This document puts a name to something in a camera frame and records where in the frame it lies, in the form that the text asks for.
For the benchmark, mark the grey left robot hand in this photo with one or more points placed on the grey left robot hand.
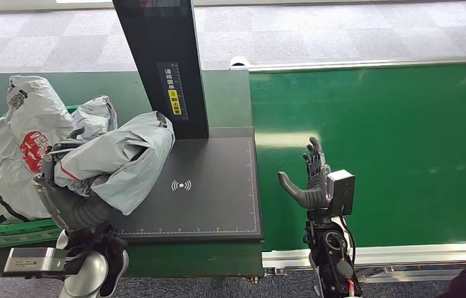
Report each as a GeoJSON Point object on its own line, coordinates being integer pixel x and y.
{"type": "Point", "coordinates": [54, 197]}

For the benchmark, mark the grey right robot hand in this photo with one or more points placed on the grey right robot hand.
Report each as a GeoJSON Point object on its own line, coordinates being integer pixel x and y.
{"type": "Point", "coordinates": [311, 193]}

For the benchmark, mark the grey courier bag red print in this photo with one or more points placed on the grey courier bag red print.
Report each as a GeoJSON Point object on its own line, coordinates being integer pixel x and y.
{"type": "Point", "coordinates": [126, 160]}

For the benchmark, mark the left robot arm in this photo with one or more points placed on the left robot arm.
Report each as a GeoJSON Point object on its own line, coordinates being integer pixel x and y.
{"type": "Point", "coordinates": [93, 267]}

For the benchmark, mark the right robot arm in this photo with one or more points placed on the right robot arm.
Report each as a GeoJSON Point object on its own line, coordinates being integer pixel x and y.
{"type": "Point", "coordinates": [331, 255]}

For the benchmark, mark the green plastic delivery crate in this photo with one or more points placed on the green plastic delivery crate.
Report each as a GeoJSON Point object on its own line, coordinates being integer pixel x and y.
{"type": "Point", "coordinates": [10, 234]}

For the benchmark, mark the black inbound scanner machine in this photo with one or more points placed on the black inbound scanner machine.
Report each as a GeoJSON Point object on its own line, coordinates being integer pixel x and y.
{"type": "Point", "coordinates": [216, 185]}

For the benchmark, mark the white conveyor roller cap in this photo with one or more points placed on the white conveyor roller cap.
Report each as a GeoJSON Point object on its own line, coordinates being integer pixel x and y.
{"type": "Point", "coordinates": [239, 61]}

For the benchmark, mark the grey courier bag black stripe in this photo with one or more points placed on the grey courier bag black stripe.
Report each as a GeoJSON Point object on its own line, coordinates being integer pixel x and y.
{"type": "Point", "coordinates": [10, 197]}

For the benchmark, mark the large courier bag red print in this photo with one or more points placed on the large courier bag red print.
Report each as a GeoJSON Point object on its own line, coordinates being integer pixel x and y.
{"type": "Point", "coordinates": [35, 115]}

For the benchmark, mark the small crumpled grey courier bag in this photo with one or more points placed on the small crumpled grey courier bag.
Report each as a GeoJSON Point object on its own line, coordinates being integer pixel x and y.
{"type": "Point", "coordinates": [95, 115]}

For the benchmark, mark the dark green work table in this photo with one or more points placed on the dark green work table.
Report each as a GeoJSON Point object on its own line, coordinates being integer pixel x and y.
{"type": "Point", "coordinates": [229, 98]}

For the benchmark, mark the black yellow instruction label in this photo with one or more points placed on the black yellow instruction label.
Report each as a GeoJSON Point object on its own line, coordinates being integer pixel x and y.
{"type": "Point", "coordinates": [174, 94]}

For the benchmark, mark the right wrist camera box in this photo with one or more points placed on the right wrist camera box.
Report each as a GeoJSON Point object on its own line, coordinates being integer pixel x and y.
{"type": "Point", "coordinates": [342, 193]}

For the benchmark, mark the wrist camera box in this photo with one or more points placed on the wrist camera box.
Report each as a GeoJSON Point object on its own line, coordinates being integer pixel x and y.
{"type": "Point", "coordinates": [342, 193]}
{"type": "Point", "coordinates": [35, 260]}

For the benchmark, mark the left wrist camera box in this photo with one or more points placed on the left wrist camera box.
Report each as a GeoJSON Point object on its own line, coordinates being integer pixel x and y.
{"type": "Point", "coordinates": [35, 260]}

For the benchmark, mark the green conveyor belt aluminium frame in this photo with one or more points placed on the green conveyor belt aluminium frame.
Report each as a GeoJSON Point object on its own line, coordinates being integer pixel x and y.
{"type": "Point", "coordinates": [402, 156]}

